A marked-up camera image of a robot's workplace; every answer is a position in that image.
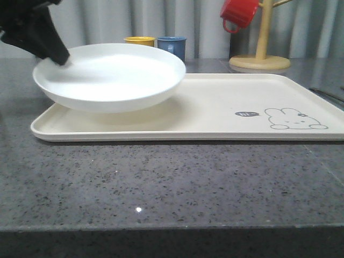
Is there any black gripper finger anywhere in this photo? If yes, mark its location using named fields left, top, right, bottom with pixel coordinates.
left=34, top=16, right=70, bottom=66

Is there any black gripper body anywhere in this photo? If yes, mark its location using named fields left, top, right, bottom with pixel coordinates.
left=1, top=1, right=61, bottom=58

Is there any white round plate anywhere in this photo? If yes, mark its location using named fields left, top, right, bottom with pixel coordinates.
left=33, top=43, right=186, bottom=113

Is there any yellow mug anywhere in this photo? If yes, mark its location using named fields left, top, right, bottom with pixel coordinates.
left=124, top=36, right=155, bottom=47

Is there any blue mug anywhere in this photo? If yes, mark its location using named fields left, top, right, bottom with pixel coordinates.
left=157, top=37, right=187, bottom=62

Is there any red mug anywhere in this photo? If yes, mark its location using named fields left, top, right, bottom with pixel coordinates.
left=220, top=0, right=260, bottom=33

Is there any wooden mug tree stand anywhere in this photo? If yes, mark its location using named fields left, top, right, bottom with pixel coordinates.
left=229, top=0, right=291, bottom=70

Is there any cream rabbit serving tray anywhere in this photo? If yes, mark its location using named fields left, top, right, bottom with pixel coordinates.
left=31, top=74, right=343, bottom=142

